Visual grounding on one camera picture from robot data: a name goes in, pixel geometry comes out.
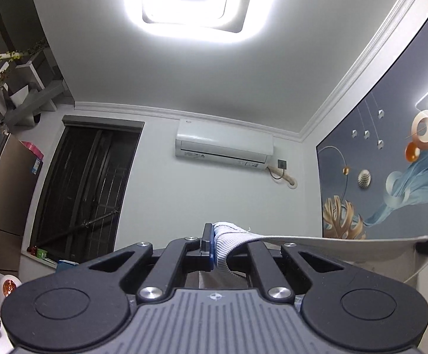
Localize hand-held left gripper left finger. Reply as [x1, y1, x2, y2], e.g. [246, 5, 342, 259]
[85, 223, 215, 305]

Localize pink box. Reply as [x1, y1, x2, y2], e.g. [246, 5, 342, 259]
[19, 140, 44, 159]

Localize brown refrigerator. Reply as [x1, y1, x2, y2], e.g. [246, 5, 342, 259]
[0, 131, 44, 271]

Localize black metal rod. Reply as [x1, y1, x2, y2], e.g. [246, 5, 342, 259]
[33, 210, 119, 248]

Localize grey wall shelves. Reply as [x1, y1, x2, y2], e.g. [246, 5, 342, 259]
[2, 50, 75, 126]

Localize white cable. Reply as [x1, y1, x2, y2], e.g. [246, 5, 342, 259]
[406, 256, 428, 283]

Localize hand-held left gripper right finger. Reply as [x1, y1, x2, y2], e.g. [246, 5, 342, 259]
[229, 241, 349, 305]

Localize air conditioner hose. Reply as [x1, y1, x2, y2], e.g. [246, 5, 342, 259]
[266, 165, 299, 189]

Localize artificial vine plant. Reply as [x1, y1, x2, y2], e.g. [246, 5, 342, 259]
[0, 39, 50, 119]

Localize dark window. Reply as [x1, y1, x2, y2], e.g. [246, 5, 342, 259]
[28, 115, 144, 262]

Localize square ceiling light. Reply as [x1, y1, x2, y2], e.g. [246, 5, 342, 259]
[120, 0, 286, 47]

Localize grey blue wall mural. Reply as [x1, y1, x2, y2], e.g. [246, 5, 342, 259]
[316, 9, 428, 242]

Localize white wall air conditioner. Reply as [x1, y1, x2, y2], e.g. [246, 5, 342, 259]
[175, 119, 274, 170]

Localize white garment with ribbed cuff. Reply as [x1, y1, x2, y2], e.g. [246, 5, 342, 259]
[213, 221, 428, 279]

